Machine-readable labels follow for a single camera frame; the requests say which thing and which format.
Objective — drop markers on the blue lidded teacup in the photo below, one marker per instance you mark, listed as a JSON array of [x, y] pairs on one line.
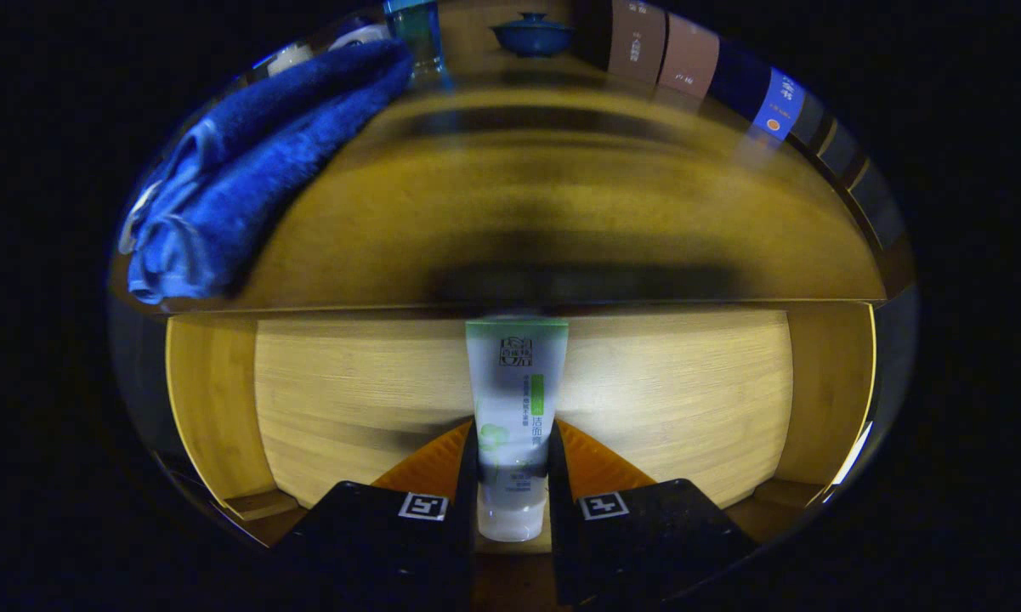
[[531, 38]]

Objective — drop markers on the wooden drawer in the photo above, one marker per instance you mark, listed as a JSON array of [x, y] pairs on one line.
[[348, 399]]

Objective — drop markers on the blue towel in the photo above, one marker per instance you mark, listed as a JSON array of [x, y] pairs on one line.
[[246, 170]]

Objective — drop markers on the dark brown book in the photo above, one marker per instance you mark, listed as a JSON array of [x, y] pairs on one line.
[[638, 47]]

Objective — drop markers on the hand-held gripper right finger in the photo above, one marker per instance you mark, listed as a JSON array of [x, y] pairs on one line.
[[646, 544]]

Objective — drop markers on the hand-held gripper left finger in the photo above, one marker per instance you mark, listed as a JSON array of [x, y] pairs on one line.
[[391, 544]]

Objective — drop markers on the white green tube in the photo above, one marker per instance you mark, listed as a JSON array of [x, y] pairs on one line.
[[514, 399]]

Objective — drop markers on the reddish brown book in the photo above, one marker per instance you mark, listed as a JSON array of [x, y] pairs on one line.
[[689, 59]]

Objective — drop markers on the white bottle with blue cap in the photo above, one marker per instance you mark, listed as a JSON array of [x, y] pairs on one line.
[[361, 36]]

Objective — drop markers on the white pump bottle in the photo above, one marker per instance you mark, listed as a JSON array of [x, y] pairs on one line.
[[291, 58]]

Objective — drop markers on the blue book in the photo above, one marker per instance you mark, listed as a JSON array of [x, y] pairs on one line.
[[778, 106]]

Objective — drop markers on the teal bottle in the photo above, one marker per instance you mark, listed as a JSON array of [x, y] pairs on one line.
[[416, 38]]

